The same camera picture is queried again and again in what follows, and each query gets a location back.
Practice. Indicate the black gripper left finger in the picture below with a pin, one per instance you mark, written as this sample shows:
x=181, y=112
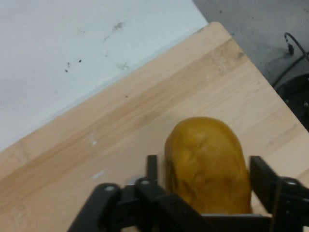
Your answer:
x=144, y=207

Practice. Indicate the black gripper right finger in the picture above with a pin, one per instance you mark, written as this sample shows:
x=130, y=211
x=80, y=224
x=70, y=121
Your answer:
x=277, y=191

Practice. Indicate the yellow bell pepper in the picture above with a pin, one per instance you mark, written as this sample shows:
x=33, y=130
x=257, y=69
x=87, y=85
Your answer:
x=207, y=164

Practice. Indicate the black round floor object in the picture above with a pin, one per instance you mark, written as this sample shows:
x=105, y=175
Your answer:
x=297, y=101

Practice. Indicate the wooden cutting board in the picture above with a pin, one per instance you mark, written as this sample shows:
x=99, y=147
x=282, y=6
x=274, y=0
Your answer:
x=144, y=108

